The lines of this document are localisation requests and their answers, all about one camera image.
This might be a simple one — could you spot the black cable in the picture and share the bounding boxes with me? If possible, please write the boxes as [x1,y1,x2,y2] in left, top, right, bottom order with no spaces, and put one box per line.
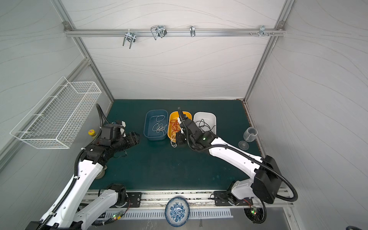
[195,119,216,133]

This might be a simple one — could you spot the red cable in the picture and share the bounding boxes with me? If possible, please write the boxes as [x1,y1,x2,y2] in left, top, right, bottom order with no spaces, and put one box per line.
[169,117,182,140]

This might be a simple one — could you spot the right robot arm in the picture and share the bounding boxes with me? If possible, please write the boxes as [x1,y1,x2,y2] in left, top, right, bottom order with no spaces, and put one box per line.
[179,112,298,206]

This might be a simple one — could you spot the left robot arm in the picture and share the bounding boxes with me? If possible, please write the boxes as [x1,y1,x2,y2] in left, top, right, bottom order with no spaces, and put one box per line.
[26,104,140,230]

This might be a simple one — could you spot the white plastic bin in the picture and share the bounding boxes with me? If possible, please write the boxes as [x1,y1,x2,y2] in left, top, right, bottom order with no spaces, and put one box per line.
[193,112,217,134]

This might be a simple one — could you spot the sauce bottle yellow cap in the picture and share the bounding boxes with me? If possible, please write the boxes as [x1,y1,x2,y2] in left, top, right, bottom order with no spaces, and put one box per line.
[88,129,97,137]

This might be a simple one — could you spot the yellow plastic bin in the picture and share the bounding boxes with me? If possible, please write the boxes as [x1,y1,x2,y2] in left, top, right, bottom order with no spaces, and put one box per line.
[167,111,181,143]

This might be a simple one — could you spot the beige ceramic mug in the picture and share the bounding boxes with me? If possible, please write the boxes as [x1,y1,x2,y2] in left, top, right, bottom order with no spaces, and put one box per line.
[95,166,107,180]

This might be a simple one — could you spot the blue plastic bin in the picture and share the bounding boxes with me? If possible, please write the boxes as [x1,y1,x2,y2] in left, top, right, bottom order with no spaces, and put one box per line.
[144,109,169,141]

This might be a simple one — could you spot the green table mat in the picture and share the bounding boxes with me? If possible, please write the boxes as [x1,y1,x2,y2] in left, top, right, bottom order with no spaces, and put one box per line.
[91,100,250,190]

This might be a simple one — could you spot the blue white patterned plate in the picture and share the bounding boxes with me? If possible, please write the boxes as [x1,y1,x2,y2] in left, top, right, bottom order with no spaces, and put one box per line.
[164,196,190,227]

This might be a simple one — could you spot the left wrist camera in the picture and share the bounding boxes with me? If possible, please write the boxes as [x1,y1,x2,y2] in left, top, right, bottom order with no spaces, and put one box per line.
[117,120,126,137]

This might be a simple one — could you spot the white wire basket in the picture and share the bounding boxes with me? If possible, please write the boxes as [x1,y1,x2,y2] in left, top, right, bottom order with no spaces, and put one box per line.
[10,77,102,149]

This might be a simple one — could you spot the metal crossbar rail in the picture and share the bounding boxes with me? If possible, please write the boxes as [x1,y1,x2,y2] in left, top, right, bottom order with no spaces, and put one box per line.
[64,26,286,38]

